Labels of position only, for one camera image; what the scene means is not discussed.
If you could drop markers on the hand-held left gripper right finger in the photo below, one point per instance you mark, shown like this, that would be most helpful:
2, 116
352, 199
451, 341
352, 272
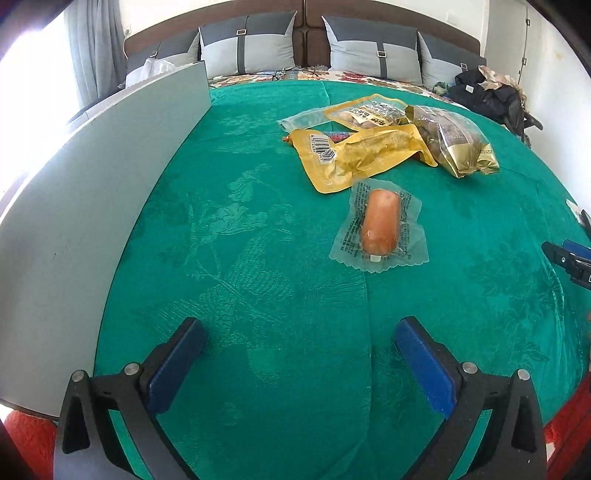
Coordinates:
422, 364

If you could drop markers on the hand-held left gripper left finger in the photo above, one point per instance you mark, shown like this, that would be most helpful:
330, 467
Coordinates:
178, 364

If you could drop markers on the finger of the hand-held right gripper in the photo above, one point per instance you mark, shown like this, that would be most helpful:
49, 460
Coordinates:
579, 247
572, 267

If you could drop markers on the clear packet with large sausage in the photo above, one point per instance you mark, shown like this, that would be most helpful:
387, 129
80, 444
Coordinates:
381, 221

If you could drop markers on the gold foil snack packet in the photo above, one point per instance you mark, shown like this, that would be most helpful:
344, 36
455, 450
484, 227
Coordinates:
457, 143

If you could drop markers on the white cardboard box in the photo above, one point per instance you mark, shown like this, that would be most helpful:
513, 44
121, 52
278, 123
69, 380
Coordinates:
92, 207

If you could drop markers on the yellow chicken foot packet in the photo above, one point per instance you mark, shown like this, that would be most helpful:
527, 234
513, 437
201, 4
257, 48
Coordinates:
369, 152

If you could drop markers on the yellow-edged clear snack packet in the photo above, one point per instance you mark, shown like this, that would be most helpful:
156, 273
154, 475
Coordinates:
369, 113

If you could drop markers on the long clear snack packet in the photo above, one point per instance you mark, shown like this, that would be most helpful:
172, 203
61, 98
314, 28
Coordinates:
300, 121

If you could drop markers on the silver phone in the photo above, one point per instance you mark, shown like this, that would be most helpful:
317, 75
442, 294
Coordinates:
573, 208

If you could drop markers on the green patterned blanket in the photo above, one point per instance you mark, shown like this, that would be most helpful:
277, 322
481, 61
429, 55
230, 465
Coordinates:
277, 277

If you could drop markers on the orange fuzzy garment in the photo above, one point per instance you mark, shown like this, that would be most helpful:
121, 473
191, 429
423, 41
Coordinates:
27, 443

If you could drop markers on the pile of black clothes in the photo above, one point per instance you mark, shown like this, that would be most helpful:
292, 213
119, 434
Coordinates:
485, 99

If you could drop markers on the beige patterned cloth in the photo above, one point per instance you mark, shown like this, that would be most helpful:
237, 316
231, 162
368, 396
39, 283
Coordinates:
498, 76

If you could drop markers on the grey two-tone pillow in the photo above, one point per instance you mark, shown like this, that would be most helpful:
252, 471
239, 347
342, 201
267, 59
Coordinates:
175, 53
258, 50
443, 64
360, 55

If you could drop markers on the floral bedsheet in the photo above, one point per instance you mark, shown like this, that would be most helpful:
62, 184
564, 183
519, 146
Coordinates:
360, 76

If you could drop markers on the clear plastic bag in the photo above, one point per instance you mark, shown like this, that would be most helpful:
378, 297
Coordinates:
154, 69

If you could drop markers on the grey curtain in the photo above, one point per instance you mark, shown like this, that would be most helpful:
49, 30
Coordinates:
97, 46

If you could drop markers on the brown headboard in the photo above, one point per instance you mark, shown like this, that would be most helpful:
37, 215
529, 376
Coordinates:
304, 27

